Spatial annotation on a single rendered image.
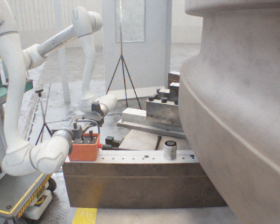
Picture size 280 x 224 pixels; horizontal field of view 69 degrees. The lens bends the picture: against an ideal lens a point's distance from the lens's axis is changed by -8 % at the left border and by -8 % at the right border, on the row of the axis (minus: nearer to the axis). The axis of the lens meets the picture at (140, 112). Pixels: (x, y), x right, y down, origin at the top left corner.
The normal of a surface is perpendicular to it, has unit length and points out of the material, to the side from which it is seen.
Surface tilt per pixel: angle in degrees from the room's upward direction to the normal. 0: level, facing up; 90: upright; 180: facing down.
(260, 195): 90
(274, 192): 90
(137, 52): 90
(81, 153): 97
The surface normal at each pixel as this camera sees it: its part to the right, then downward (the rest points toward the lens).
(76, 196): 0.00, 0.39
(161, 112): -0.38, 0.36
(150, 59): 0.32, 0.36
